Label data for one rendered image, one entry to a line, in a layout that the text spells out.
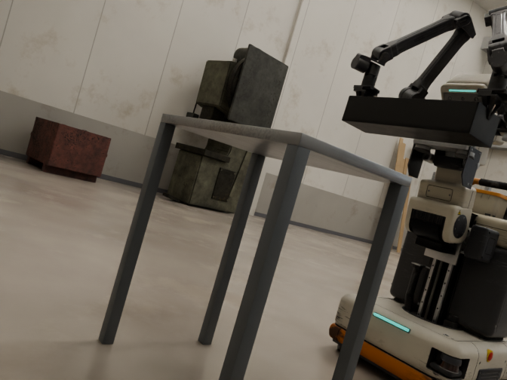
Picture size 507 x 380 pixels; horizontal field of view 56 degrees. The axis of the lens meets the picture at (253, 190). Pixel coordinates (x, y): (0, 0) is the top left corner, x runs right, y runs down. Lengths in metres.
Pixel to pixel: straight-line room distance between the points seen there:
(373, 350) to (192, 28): 7.29
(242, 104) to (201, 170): 1.21
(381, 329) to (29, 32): 6.87
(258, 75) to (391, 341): 6.05
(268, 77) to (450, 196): 5.98
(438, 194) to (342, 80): 8.53
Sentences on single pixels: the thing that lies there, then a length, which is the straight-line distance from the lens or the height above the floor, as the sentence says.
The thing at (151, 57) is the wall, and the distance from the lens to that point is 8.45.
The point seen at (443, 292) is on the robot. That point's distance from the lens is 2.39.
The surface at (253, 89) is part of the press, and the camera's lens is 7.70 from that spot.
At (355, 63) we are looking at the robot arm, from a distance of 2.15.
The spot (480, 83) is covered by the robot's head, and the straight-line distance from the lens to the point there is 2.24.
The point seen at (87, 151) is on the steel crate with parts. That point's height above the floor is 0.42.
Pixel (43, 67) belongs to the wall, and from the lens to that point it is 8.03.
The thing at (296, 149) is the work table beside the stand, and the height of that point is 0.76.
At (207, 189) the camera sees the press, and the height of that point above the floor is 0.32.
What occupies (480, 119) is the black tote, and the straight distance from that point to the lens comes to 1.81.
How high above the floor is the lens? 0.67
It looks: 1 degrees down
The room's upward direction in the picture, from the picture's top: 16 degrees clockwise
